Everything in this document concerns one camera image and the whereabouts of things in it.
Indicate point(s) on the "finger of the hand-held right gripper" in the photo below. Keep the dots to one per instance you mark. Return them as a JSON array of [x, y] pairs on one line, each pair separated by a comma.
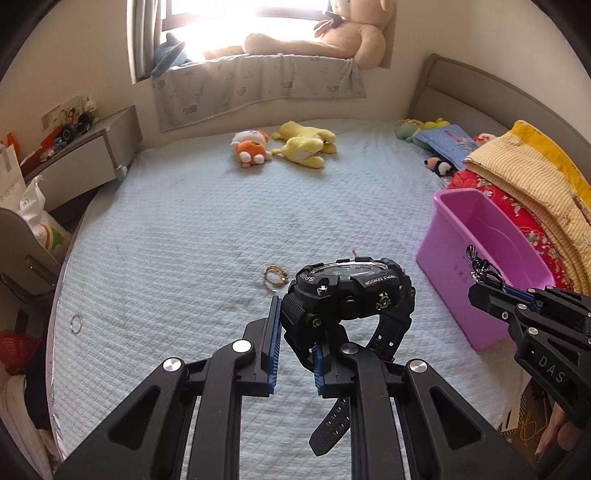
[[496, 304], [554, 300]]

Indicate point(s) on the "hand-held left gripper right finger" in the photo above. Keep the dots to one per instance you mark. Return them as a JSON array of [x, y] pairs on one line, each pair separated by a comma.
[[369, 397]]

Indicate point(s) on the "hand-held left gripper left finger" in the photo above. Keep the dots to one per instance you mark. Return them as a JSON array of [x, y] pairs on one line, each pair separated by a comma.
[[231, 387]]

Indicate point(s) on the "pink plastic bin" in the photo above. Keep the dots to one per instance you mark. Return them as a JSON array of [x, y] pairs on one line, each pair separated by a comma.
[[466, 258]]

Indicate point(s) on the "black sport wristwatch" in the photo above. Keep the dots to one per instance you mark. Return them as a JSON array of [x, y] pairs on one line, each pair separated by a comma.
[[351, 295]]

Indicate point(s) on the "person's right hand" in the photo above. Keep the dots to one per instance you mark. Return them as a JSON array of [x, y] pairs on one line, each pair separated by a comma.
[[556, 431]]

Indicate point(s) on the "yellow striped blanket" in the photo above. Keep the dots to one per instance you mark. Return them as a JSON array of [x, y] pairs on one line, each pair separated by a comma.
[[531, 180]]

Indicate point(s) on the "panda plush toy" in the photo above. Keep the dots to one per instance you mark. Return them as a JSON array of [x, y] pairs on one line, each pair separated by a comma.
[[438, 167]]

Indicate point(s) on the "light blue quilted bedspread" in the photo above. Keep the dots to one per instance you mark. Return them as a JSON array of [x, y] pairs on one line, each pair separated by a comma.
[[184, 230]]

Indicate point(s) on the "blue printed pillow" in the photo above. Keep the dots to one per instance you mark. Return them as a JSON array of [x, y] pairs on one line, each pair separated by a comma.
[[445, 143]]

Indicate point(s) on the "green plush toy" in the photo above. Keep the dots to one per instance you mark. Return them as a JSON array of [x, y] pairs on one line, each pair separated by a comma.
[[411, 131]]

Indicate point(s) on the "grey padded headboard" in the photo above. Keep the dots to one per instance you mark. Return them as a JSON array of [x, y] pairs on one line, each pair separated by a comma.
[[471, 92]]

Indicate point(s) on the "pile of light clothes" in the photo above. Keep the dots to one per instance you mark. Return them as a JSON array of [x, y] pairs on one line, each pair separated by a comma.
[[18, 429]]

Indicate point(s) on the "red mesh basket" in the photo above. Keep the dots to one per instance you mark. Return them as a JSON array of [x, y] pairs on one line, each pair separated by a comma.
[[16, 353]]

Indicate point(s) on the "orange and white plush toy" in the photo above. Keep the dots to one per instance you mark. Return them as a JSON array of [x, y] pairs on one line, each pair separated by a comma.
[[249, 148]]

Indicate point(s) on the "grey chair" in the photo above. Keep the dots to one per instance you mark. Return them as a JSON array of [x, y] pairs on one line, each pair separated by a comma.
[[23, 254]]

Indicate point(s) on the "white plastic bag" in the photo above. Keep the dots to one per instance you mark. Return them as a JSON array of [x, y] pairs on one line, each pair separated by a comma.
[[44, 221]]

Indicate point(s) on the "yellow plush toy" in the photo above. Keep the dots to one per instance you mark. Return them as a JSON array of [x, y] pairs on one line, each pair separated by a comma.
[[302, 144]]

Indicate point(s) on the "grey nightstand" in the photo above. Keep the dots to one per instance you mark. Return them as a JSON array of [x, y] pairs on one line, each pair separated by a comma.
[[87, 161]]

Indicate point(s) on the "grey printed window cloth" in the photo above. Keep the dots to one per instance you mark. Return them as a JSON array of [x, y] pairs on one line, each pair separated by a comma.
[[249, 87]]

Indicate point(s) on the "black toy car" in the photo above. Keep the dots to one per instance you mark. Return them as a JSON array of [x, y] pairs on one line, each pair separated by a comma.
[[76, 127]]

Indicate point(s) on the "white paper bag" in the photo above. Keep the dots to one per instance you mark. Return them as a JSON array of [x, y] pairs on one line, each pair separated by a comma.
[[9, 180]]

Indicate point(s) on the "large beige teddy bear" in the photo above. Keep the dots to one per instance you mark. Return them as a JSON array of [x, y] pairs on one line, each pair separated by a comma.
[[341, 32]]

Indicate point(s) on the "blue plush toy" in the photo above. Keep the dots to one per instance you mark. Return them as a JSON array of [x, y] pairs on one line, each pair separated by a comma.
[[168, 53]]

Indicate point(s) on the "grey curtain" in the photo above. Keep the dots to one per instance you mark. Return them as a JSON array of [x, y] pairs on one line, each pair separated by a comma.
[[147, 37]]

